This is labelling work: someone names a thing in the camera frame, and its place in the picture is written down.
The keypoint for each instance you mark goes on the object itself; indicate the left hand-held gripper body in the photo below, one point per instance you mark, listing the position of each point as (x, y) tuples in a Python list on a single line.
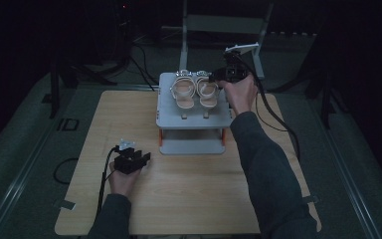
[(126, 161)]

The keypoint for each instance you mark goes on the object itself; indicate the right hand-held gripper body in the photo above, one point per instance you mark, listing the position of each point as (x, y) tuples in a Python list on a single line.
[(233, 68)]

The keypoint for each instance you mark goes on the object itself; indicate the cream slingback buckle shoe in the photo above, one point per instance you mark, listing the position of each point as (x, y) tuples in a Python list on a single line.
[(207, 93), (183, 93)]

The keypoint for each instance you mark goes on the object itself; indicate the grey two-tier shoe rack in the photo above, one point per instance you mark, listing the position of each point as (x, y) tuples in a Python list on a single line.
[(192, 132)]

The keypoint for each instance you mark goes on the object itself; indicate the person's left hand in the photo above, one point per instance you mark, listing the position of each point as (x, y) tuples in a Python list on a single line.
[(123, 182)]

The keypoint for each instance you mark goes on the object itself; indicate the person's right hand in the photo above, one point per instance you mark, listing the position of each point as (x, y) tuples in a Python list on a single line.
[(242, 94)]

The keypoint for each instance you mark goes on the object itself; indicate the white metal stand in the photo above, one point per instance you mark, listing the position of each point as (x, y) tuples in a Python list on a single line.
[(192, 26)]

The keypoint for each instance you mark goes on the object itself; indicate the grey tape strip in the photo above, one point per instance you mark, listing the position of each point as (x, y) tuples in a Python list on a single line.
[(311, 199), (65, 204)]

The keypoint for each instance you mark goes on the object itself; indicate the black metal stand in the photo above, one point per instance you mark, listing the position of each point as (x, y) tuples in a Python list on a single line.
[(325, 96), (58, 86)]

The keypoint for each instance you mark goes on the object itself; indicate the dark equipment with red light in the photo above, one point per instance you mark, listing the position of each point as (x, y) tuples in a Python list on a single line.
[(121, 30)]

